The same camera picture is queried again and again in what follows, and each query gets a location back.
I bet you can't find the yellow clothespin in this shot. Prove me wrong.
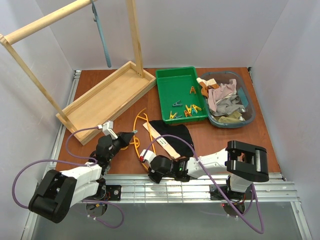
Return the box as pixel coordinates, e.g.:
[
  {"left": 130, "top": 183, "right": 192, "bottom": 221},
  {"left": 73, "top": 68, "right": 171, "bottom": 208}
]
[
  {"left": 169, "top": 111, "right": 177, "bottom": 120},
  {"left": 191, "top": 104, "right": 202, "bottom": 113}
]

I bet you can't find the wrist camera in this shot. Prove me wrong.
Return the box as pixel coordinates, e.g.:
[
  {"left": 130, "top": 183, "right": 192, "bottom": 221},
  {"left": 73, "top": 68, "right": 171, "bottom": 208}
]
[
  {"left": 139, "top": 149, "right": 157, "bottom": 165},
  {"left": 102, "top": 120, "right": 118, "bottom": 140}
]

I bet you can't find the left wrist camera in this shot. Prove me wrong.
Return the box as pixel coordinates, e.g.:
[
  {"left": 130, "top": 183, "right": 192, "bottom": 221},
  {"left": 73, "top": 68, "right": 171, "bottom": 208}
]
[{"left": 102, "top": 120, "right": 118, "bottom": 140}]

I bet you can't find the orange clothespin front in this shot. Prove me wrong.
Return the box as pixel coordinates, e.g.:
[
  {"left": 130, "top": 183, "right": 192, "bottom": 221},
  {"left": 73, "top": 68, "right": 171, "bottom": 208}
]
[{"left": 184, "top": 105, "right": 192, "bottom": 117}]

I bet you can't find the yellow clothespin right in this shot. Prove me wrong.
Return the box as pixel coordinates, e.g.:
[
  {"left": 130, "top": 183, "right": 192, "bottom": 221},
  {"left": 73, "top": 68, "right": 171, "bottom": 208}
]
[{"left": 191, "top": 104, "right": 202, "bottom": 113}]

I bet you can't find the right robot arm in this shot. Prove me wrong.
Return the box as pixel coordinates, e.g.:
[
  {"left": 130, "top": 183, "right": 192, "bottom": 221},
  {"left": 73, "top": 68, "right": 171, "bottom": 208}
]
[{"left": 140, "top": 140, "right": 269, "bottom": 194}]

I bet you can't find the pile of clothes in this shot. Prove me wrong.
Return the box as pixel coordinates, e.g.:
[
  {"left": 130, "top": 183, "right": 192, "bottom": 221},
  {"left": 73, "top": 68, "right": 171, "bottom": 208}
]
[{"left": 196, "top": 77, "right": 246, "bottom": 124}]

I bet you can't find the yellow clothespin front left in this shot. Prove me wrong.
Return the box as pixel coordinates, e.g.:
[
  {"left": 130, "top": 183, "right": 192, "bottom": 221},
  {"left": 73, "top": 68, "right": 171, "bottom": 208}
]
[{"left": 169, "top": 111, "right": 177, "bottom": 120}]

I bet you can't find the clear plastic laundry bin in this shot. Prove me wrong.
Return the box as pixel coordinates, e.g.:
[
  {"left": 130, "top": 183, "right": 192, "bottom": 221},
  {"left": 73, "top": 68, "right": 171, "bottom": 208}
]
[{"left": 200, "top": 71, "right": 256, "bottom": 128}]

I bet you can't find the wooden clothes rack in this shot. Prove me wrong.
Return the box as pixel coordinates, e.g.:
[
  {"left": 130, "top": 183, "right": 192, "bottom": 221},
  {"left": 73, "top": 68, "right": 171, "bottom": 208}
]
[{"left": 0, "top": 0, "right": 156, "bottom": 145}]

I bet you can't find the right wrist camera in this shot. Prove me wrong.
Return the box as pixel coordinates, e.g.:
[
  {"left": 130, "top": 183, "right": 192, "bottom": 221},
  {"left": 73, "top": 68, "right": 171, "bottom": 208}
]
[{"left": 139, "top": 149, "right": 157, "bottom": 165}]

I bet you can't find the blue clothespin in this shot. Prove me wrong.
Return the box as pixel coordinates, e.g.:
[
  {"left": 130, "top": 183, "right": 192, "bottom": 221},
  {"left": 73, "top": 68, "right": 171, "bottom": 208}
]
[{"left": 191, "top": 108, "right": 197, "bottom": 116}]

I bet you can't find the black underwear beige waistband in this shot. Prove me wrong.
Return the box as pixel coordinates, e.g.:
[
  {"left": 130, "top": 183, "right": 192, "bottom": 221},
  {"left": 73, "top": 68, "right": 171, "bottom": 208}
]
[{"left": 142, "top": 119, "right": 195, "bottom": 160}]

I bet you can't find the yellow plastic hanger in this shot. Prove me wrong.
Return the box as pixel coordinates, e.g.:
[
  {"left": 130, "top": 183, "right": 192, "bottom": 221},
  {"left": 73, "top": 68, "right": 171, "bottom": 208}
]
[{"left": 121, "top": 107, "right": 156, "bottom": 173}]

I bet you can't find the dark grey clothespin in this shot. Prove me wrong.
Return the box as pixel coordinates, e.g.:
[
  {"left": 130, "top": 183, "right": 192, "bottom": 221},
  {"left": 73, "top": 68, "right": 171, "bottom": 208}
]
[{"left": 172, "top": 100, "right": 182, "bottom": 108}]

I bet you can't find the blue plastic hanger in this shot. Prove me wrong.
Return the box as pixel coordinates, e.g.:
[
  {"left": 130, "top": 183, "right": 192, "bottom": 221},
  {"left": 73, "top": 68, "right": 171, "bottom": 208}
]
[{"left": 90, "top": 0, "right": 112, "bottom": 68}]

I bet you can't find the green plastic tray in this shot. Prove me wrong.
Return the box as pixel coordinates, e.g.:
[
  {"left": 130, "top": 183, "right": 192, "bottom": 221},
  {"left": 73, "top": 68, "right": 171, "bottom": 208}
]
[{"left": 156, "top": 66, "right": 208, "bottom": 124}]

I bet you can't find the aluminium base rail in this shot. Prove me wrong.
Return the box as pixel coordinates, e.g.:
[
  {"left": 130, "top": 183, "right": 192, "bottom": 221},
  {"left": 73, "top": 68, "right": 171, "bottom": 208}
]
[{"left": 31, "top": 174, "right": 301, "bottom": 205}]

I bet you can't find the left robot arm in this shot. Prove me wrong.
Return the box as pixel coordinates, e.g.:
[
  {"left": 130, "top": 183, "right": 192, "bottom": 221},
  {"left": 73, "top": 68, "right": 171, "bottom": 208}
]
[{"left": 28, "top": 132, "right": 135, "bottom": 223}]

